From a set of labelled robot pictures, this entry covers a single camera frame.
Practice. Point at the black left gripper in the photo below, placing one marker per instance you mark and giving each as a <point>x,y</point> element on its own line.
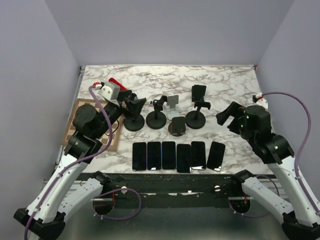
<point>135,106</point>

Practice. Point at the black round-base stand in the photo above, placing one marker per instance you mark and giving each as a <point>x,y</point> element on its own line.
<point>134,125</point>
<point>195,119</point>
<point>157,119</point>

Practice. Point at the wooden chessboard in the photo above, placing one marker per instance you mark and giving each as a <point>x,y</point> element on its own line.
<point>70,129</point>

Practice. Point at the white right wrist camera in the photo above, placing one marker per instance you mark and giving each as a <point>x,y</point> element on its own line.
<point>259,100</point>

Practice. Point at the black front mounting rail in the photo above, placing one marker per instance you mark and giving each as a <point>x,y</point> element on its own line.
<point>161,191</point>

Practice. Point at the pink-edged black phone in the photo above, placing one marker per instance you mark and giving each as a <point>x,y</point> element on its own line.
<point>139,156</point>

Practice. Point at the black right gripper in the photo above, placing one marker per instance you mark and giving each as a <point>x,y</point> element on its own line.
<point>234,109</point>

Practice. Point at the white folding phone stand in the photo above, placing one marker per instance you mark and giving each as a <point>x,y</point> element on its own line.
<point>172,107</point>

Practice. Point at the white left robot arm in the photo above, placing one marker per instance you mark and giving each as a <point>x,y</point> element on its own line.
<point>47,215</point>

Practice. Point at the small black phone stand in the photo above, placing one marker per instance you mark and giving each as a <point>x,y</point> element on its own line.
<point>198,93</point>

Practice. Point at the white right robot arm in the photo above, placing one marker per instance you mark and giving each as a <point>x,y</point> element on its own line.
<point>298,218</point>

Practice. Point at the black phone dark case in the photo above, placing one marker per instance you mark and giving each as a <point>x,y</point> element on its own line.
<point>168,154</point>

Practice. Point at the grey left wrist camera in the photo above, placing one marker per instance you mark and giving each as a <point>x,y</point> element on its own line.
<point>109,91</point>

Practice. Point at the blue-edged black phone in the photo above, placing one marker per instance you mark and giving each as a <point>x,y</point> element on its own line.
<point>154,155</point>

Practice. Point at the black stand on wooden base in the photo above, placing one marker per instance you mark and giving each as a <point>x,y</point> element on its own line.
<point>177,127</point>

